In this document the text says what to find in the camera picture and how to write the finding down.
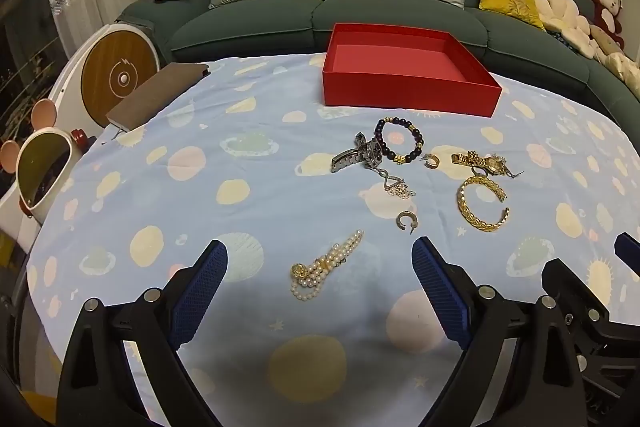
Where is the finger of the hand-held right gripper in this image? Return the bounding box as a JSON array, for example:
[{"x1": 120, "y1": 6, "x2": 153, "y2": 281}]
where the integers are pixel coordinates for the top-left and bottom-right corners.
[
  {"x1": 614, "y1": 232, "x2": 640, "y2": 280},
  {"x1": 541, "y1": 258, "x2": 640, "y2": 344}
]

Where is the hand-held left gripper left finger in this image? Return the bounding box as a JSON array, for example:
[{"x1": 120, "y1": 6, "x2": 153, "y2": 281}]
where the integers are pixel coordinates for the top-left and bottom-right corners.
[{"x1": 56, "y1": 239, "x2": 229, "y2": 427}]

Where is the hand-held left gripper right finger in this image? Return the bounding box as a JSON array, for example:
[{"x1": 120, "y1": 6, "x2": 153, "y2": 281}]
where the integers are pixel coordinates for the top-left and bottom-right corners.
[{"x1": 411, "y1": 236, "x2": 586, "y2": 427}]

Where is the gold bangle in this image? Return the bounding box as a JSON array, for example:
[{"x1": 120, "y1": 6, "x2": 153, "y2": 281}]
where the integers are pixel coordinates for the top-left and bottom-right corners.
[{"x1": 456, "y1": 174, "x2": 511, "y2": 233}]

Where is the silver chain necklace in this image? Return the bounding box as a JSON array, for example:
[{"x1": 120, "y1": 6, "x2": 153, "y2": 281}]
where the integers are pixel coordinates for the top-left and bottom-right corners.
[{"x1": 372, "y1": 167, "x2": 417, "y2": 200}]

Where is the pearl bracelet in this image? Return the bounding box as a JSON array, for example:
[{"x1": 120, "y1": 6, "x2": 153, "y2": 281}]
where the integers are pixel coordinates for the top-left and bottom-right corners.
[{"x1": 289, "y1": 229, "x2": 365, "y2": 303}]

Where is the gold wristwatch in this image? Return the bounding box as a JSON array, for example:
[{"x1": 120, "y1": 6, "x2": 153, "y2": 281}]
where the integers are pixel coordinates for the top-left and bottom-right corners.
[{"x1": 451, "y1": 150, "x2": 506, "y2": 178}]

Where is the silver wristwatch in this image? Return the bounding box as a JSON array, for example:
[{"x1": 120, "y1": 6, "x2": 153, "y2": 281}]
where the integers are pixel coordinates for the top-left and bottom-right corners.
[{"x1": 330, "y1": 133, "x2": 386, "y2": 174}]

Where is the dark bead bracelet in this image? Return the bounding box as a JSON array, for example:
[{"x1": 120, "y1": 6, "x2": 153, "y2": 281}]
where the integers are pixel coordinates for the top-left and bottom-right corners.
[{"x1": 374, "y1": 117, "x2": 425, "y2": 165}]

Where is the red cardboard box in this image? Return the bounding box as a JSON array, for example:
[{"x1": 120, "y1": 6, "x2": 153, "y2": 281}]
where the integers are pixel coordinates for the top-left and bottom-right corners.
[{"x1": 321, "y1": 23, "x2": 503, "y2": 118}]

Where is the blue planet-print tablecloth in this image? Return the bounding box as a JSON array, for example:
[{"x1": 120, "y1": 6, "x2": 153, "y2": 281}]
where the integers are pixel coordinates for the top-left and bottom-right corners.
[{"x1": 25, "y1": 52, "x2": 640, "y2": 427}]

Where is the cream satin cushion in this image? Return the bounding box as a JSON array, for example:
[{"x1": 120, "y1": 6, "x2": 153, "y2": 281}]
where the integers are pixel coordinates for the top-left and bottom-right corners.
[{"x1": 590, "y1": 24, "x2": 640, "y2": 100}]

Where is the small red ornament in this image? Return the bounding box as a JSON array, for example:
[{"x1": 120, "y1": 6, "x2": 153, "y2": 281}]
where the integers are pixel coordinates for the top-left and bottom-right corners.
[{"x1": 72, "y1": 129, "x2": 98, "y2": 152}]

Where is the mouse-ear table mirror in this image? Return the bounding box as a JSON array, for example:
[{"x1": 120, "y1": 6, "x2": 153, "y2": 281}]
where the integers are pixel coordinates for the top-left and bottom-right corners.
[{"x1": 0, "y1": 99, "x2": 83, "y2": 220}]

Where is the brown notebook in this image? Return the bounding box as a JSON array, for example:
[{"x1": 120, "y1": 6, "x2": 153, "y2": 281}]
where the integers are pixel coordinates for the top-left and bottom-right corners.
[{"x1": 106, "y1": 63, "x2": 211, "y2": 132}]

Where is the white appliance with wooden disc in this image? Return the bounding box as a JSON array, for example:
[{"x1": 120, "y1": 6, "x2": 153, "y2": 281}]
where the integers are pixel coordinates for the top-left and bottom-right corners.
[{"x1": 47, "y1": 21, "x2": 162, "y2": 142}]

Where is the cream flower-shaped cushion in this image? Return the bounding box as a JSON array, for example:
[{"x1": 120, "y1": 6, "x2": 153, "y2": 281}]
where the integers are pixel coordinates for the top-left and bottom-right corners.
[{"x1": 532, "y1": 0, "x2": 598, "y2": 58}]

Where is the red monkey plush toy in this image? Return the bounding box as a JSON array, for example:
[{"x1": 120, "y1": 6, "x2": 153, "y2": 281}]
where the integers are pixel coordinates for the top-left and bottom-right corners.
[{"x1": 587, "y1": 0, "x2": 626, "y2": 50}]

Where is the green fabric sofa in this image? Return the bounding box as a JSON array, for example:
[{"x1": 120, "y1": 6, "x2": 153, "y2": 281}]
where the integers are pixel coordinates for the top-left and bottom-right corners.
[{"x1": 120, "y1": 0, "x2": 640, "y2": 128}]

